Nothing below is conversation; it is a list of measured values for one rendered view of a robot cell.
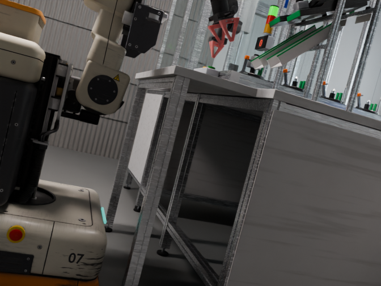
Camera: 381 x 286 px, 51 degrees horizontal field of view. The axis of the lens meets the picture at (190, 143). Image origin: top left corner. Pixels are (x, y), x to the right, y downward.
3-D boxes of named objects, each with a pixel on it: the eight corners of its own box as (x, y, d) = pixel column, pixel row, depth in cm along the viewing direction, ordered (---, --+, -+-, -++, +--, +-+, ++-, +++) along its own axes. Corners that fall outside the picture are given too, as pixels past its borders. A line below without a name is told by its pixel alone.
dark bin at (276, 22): (280, 21, 166) (277, 4, 165) (269, 27, 179) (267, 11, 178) (342, 11, 170) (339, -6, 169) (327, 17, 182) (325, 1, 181)
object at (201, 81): (173, 73, 126) (176, 64, 126) (134, 78, 212) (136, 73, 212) (351, 124, 147) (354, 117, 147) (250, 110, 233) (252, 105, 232)
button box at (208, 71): (203, 79, 192) (207, 66, 192) (190, 79, 212) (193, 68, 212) (216, 83, 195) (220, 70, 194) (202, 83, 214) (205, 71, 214)
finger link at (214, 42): (215, 60, 201) (220, 42, 201) (220, 59, 194) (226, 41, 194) (203, 56, 199) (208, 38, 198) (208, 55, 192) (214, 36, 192)
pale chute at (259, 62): (263, 67, 167) (258, 58, 166) (254, 70, 180) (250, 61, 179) (319, 34, 169) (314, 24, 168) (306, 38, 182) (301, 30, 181)
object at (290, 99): (272, 98, 124) (275, 88, 123) (161, 89, 265) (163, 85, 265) (554, 181, 169) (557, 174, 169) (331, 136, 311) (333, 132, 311)
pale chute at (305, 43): (282, 66, 153) (276, 55, 152) (271, 68, 166) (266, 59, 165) (342, 29, 155) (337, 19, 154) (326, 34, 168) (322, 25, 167)
